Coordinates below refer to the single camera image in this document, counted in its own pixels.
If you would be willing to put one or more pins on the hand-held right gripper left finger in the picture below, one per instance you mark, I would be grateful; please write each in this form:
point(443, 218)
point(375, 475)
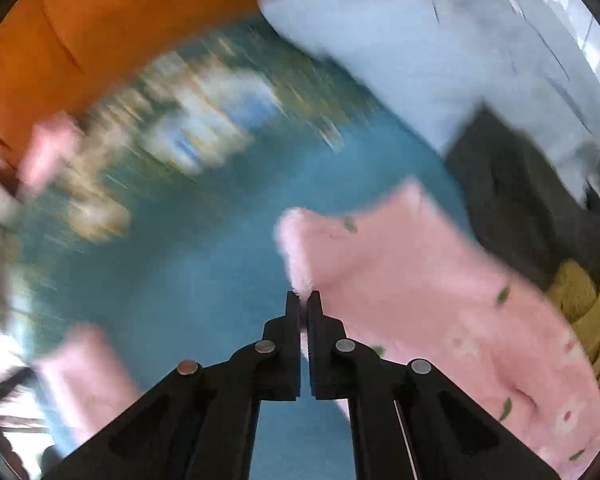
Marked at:
point(292, 345)

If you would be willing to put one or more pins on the mustard yellow cloth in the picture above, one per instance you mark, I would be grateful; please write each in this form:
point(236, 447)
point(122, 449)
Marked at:
point(592, 320)

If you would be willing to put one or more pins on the dark grey cloth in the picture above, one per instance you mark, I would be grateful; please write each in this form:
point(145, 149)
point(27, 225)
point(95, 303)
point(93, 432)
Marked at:
point(515, 200)

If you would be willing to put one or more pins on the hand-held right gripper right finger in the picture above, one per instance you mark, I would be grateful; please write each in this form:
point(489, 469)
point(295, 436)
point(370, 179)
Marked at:
point(318, 347)

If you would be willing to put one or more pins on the pink cloth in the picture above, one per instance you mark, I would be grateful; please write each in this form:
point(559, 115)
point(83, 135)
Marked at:
point(47, 152)
point(87, 385)

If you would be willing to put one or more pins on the pink floral fleece garment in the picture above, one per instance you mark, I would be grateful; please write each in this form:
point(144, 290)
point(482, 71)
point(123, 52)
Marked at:
point(430, 310)

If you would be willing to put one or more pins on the orange sofa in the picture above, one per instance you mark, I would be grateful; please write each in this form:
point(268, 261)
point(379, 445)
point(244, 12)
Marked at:
point(95, 25)

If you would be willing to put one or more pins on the light blue garment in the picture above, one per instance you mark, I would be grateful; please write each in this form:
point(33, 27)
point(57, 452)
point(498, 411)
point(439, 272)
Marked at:
point(430, 60)

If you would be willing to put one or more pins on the teal printed blanket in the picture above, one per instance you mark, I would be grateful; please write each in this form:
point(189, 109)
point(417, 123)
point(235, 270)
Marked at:
point(205, 240)

